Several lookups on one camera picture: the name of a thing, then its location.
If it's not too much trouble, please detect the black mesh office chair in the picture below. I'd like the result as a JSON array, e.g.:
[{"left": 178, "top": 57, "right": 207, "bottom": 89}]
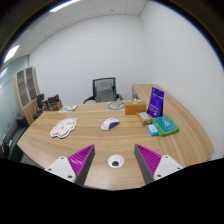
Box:
[{"left": 82, "top": 77, "right": 124, "bottom": 105}]

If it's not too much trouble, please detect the small blue wipes pack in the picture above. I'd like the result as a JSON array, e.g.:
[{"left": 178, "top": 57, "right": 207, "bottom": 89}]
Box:
[{"left": 146, "top": 123, "right": 160, "bottom": 137}]

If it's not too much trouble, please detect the dark brown printed box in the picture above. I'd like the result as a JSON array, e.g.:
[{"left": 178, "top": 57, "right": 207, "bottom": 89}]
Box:
[{"left": 42, "top": 99, "right": 63, "bottom": 112}]

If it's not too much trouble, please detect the wooden shelf unit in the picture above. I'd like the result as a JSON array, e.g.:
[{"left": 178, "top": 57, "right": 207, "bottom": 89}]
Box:
[{"left": 13, "top": 66, "right": 42, "bottom": 126}]

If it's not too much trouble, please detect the pink pig-shaped mouse pad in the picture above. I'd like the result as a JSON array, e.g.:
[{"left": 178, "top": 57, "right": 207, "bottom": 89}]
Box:
[{"left": 49, "top": 117, "right": 78, "bottom": 139}]

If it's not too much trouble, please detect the white round cable grommet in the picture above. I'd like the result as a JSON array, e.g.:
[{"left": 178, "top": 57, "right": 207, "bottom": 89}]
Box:
[{"left": 107, "top": 153, "right": 125, "bottom": 169}]

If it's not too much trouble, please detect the long ceiling light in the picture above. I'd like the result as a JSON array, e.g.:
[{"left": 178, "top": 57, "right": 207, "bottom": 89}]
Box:
[
  {"left": 49, "top": 0, "right": 81, "bottom": 13},
  {"left": 3, "top": 44, "right": 21, "bottom": 64}
]

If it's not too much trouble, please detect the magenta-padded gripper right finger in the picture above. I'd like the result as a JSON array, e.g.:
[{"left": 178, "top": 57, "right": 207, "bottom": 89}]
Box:
[{"left": 134, "top": 143, "right": 184, "bottom": 185}]

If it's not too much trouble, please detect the black electronic device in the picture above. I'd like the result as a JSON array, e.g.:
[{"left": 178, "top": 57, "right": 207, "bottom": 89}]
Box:
[{"left": 47, "top": 94, "right": 60, "bottom": 104}]

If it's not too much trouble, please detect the black armchair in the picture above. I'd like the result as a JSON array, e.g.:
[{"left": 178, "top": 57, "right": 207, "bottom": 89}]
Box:
[{"left": 4, "top": 115, "right": 30, "bottom": 162}]

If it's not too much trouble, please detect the black desk phone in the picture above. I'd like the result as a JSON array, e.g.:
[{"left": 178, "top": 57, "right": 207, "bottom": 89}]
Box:
[{"left": 32, "top": 93, "right": 45, "bottom": 120}]

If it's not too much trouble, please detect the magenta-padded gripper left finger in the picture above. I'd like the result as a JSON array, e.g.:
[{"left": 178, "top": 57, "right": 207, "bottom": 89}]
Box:
[{"left": 45, "top": 144, "right": 96, "bottom": 187}]

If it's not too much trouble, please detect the purple standing pouch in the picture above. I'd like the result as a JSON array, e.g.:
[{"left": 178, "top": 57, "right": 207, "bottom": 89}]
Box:
[{"left": 146, "top": 86, "right": 165, "bottom": 119}]

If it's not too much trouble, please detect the brown cardboard box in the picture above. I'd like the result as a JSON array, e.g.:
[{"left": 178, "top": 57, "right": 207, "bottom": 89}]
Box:
[{"left": 124, "top": 100, "right": 147, "bottom": 116}]

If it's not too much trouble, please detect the green white printed leaflet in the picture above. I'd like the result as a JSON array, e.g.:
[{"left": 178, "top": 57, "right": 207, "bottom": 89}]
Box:
[{"left": 58, "top": 104, "right": 79, "bottom": 114}]

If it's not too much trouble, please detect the green flat packet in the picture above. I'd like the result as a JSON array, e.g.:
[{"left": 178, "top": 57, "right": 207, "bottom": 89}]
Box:
[{"left": 152, "top": 115, "right": 180, "bottom": 137}]

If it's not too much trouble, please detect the white blue yellow computer mouse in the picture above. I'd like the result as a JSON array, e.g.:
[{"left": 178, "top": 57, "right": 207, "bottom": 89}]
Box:
[{"left": 100, "top": 117, "right": 120, "bottom": 132}]

